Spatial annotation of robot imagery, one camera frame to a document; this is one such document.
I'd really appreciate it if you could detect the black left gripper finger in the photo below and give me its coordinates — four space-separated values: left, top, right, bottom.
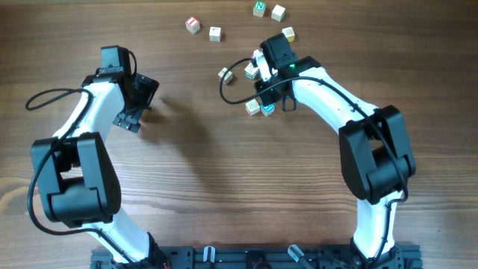
134 73 159 108
113 108 143 133

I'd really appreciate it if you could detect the blue top wooden block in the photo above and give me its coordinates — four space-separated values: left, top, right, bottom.
260 104 276 117

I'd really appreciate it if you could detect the red Y letter block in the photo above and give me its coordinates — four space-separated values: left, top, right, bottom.
245 99 261 116

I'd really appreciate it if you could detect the red O letter block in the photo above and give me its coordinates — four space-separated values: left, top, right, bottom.
218 67 234 84

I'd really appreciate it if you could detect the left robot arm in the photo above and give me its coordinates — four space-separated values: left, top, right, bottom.
27 46 170 268

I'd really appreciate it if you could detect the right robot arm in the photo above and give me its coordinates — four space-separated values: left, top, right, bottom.
242 34 416 268

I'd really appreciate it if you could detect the yellow edged wooden block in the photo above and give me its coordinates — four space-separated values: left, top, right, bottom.
282 27 296 43

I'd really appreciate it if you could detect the green edged picture block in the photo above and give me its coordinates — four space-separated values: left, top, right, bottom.
244 62 259 81

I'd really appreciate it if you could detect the plain white wooden block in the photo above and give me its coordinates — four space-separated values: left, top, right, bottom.
271 4 285 22

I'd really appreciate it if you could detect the green N letter block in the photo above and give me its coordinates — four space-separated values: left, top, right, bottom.
253 1 266 17

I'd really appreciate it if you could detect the white number 2 block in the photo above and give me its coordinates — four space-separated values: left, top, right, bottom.
209 26 222 42

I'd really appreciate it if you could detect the red I letter block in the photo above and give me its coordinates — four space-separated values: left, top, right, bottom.
185 16 200 34

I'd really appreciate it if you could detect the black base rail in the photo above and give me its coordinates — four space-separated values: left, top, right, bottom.
90 244 423 269

